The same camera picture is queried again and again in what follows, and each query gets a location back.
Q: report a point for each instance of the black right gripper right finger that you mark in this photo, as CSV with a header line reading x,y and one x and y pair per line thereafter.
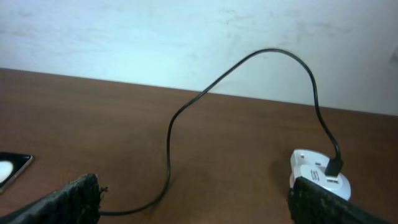
x,y
311,204

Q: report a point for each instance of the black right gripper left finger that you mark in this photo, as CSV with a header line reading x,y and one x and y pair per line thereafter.
x,y
76,203

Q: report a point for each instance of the white power strip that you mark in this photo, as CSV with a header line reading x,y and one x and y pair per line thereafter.
x,y
312,165

